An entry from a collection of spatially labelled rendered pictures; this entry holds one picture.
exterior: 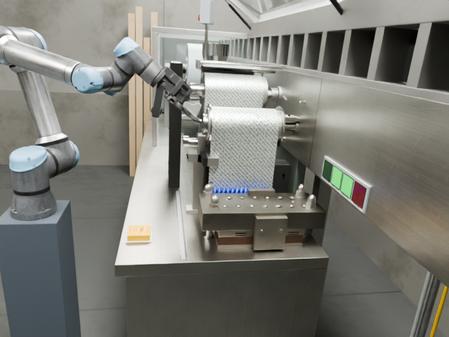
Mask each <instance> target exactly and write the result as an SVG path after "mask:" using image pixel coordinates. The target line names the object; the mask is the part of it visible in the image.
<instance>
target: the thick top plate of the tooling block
mask: <svg viewBox="0 0 449 337"><path fill-rule="evenodd" d="M295 194H296V193H275V195H248V194H247V193H213V195H217V196H218V197H219V202H220V210H219V211H211V210H210V209H209V203H210V200H211V199H205V198H204V197H202V195H203V193H199V194H198V215H199V218H200V224H201V228H202V231H238V230H254V228H255V216H284V215H286V216H287V218H288V222H287V229H323V228H324V224H325V216H326V211H325V210H324V209H323V208H322V207H321V206H320V205H319V204H318V203H316V207H317V208H316V210H309V209H306V208H305V206H306V203H307V200H308V197H309V196H310V195H309V193H306V194H305V198H298V197H296V196H295Z"/></svg>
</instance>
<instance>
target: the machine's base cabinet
mask: <svg viewBox="0 0 449 337"><path fill-rule="evenodd" d="M326 273H327V268H313V269H280V270H264V271H231V272H214V273H182V274H165V275H132V276H126V315H127V337H315V332H316V328H317V321H318V317H319V311H320V306H321V299H322V295H323V289H324V284H325V278H326Z"/></svg>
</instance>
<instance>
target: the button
mask: <svg viewBox="0 0 449 337"><path fill-rule="evenodd" d="M149 240H150V225H130V226H129V230H128V241H149Z"/></svg>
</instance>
